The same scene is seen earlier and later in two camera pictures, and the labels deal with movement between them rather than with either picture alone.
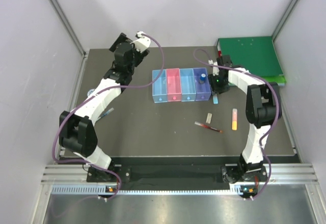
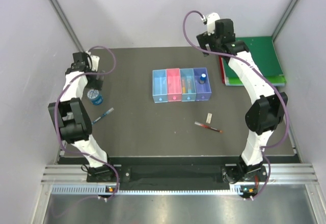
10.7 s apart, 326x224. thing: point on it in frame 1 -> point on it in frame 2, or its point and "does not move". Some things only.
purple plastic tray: x=202 y=91 does not move
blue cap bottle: x=202 y=79 does not move
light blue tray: x=188 y=85 does not move
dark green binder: x=256 y=54 does not move
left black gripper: x=139 y=56 -> x=95 y=84
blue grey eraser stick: x=215 y=99 -> x=189 y=85
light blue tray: x=159 y=91 does not move
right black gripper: x=214 y=86 -> x=204 y=39
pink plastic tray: x=173 y=85 does not move
